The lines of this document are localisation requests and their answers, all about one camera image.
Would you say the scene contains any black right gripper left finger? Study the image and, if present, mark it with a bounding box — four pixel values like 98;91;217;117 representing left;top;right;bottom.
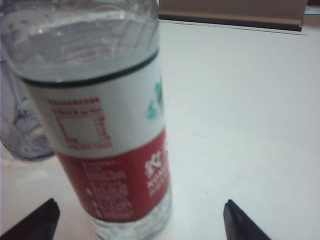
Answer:
0;198;61;240

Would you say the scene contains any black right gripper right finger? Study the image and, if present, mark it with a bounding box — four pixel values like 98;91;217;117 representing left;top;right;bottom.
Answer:
223;199;272;240

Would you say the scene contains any clear red-label water bottle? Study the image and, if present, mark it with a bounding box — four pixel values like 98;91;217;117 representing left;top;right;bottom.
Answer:
0;0;174;240

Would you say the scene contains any grey transparent faceted mug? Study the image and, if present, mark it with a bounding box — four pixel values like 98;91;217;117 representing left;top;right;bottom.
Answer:
0;59;56;161

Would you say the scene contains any brown desk divider panel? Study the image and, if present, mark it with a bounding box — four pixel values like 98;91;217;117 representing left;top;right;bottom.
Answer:
157;0;309;33

